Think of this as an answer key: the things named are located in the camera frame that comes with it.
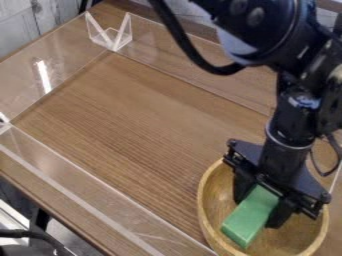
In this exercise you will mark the clear acrylic corner bracket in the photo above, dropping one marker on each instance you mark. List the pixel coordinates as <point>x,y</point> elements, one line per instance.
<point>110,38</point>

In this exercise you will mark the clear acrylic front wall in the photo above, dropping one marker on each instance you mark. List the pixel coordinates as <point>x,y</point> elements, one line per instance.
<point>115,223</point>

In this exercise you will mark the brown wooden bowl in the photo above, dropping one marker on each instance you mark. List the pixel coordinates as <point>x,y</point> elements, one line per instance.
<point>298,238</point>

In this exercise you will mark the green rectangular block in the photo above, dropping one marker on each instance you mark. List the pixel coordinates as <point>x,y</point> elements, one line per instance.
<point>246,221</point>

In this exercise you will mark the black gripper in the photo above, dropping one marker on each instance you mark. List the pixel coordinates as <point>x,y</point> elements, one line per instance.
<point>275,166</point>

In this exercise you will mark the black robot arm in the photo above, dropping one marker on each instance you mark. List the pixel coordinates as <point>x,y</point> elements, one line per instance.
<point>277,33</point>

